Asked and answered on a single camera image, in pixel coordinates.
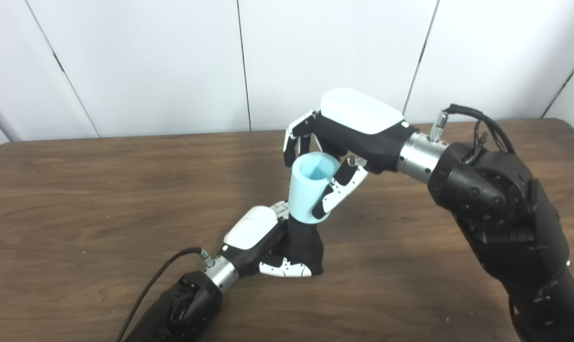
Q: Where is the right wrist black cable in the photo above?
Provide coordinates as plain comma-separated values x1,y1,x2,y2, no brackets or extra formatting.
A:
429,103,517,165

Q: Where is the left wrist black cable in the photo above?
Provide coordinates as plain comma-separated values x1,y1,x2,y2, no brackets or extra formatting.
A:
115,247,216,342

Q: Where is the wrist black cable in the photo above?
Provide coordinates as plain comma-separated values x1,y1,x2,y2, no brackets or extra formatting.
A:
115,247,216,342
429,103,517,165

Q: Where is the left robot hand, white and black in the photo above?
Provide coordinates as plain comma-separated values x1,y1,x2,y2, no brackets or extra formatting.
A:
220,200,316,279

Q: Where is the right robot hand, white and black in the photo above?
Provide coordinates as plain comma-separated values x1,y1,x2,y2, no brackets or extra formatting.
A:
282,87,418,221

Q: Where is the light-blue hose piece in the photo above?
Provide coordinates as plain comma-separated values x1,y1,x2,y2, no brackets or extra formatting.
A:
287,152,341,225

